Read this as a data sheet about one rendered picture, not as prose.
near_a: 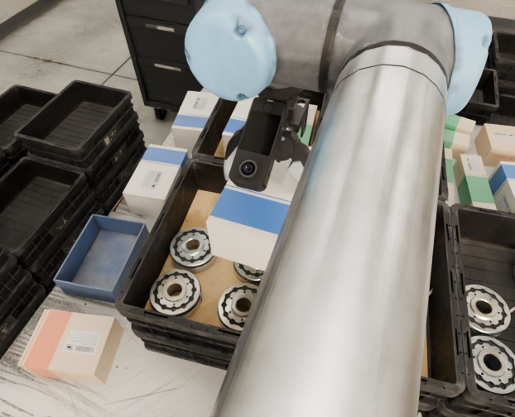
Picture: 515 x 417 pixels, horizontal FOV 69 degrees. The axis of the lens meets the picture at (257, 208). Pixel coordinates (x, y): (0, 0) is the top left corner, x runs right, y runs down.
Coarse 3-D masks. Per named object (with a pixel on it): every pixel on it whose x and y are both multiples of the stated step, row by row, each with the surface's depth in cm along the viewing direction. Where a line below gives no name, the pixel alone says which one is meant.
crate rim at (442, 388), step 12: (444, 204) 82; (444, 216) 80; (444, 228) 78; (444, 240) 77; (456, 288) 69; (456, 300) 68; (456, 312) 66; (456, 324) 65; (456, 336) 64; (456, 348) 64; (456, 360) 61; (456, 372) 60; (432, 384) 59; (444, 384) 59; (456, 384) 59
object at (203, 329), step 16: (192, 160) 90; (208, 160) 90; (176, 192) 84; (160, 224) 78; (144, 256) 73; (128, 288) 69; (144, 320) 67; (160, 320) 66; (176, 320) 66; (192, 320) 66; (208, 336) 66; (224, 336) 64
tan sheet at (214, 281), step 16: (208, 192) 97; (192, 208) 94; (208, 208) 94; (192, 224) 91; (208, 272) 83; (224, 272) 83; (208, 288) 80; (224, 288) 80; (208, 304) 78; (208, 320) 76
